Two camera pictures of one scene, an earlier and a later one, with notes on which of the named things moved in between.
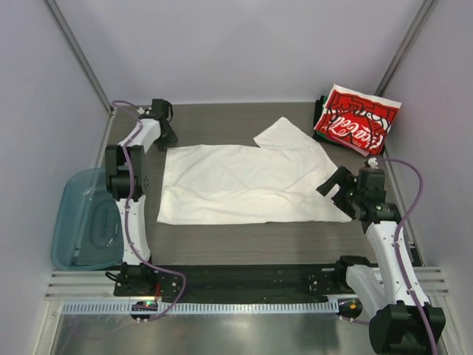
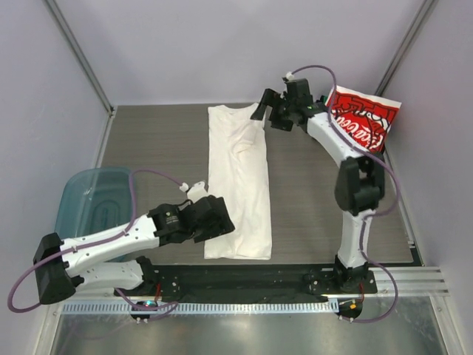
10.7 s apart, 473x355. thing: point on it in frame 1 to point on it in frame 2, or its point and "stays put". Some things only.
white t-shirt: (275, 181) to (239, 174)
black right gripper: (338, 177) to (270, 97)
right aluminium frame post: (406, 46) stays put
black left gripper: (171, 140) to (222, 225)
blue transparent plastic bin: (87, 232) stays put
